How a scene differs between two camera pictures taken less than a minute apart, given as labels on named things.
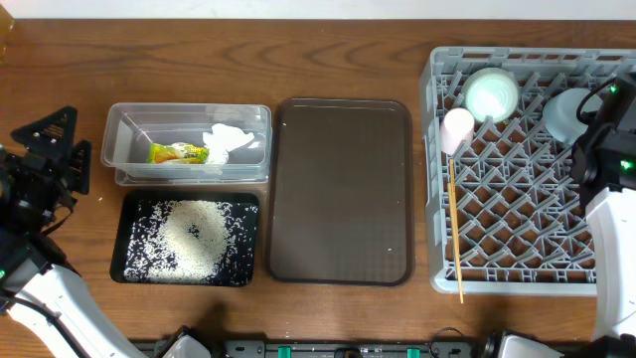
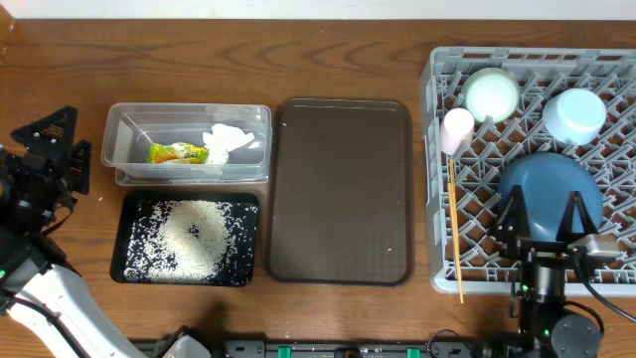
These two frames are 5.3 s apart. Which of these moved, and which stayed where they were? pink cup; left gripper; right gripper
Moved: right gripper
Stayed: left gripper; pink cup
